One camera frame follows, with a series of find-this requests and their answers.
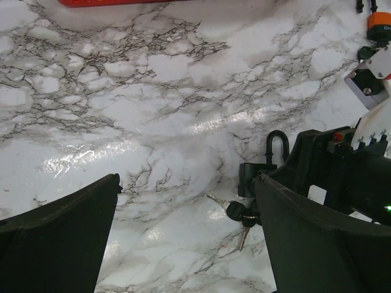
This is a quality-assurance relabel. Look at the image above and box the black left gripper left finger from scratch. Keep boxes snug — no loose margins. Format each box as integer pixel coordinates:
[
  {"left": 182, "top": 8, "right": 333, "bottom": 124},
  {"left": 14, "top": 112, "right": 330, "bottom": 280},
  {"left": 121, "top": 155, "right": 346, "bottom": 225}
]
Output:
[{"left": 1, "top": 174, "right": 122, "bottom": 292}]

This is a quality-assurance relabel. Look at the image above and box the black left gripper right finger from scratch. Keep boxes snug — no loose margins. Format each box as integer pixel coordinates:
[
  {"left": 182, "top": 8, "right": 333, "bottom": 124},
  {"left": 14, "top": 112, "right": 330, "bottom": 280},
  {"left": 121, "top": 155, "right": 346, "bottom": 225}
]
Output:
[{"left": 255, "top": 175, "right": 390, "bottom": 292}]

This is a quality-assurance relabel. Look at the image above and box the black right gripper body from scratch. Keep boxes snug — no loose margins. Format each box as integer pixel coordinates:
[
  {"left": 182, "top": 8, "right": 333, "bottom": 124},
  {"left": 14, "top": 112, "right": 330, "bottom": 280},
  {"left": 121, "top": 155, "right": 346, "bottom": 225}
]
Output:
[{"left": 268, "top": 126, "right": 367, "bottom": 214}]

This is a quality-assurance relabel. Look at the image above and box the black-headed key bunch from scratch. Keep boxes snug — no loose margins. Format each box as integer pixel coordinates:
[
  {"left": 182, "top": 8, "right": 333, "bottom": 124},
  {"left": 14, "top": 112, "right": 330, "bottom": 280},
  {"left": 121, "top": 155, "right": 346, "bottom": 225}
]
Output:
[
  {"left": 206, "top": 194, "right": 262, "bottom": 251},
  {"left": 357, "top": 39, "right": 383, "bottom": 62}
]

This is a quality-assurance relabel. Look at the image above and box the small black box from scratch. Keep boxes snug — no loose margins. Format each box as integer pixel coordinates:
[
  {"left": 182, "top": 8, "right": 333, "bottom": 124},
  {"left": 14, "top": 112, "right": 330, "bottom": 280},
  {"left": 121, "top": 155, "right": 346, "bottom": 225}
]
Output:
[{"left": 238, "top": 130, "right": 290, "bottom": 198}]

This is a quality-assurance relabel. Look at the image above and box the orange black Opel padlock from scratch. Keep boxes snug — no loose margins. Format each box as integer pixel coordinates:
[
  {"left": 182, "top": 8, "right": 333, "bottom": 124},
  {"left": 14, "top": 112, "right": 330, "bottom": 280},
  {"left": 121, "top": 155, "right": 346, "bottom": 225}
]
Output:
[{"left": 366, "top": 0, "right": 391, "bottom": 48}]

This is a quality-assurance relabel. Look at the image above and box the red plastic shopping basket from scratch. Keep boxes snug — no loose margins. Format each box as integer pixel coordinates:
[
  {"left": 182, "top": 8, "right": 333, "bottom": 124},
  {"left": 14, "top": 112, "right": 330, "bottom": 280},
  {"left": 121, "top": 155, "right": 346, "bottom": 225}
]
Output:
[{"left": 58, "top": 0, "right": 181, "bottom": 8}]

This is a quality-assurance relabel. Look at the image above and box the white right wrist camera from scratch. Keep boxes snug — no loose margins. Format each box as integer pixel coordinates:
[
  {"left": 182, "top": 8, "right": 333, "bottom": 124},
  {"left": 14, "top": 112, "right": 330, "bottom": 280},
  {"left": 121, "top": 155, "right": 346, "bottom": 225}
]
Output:
[{"left": 345, "top": 45, "right": 390, "bottom": 150}]

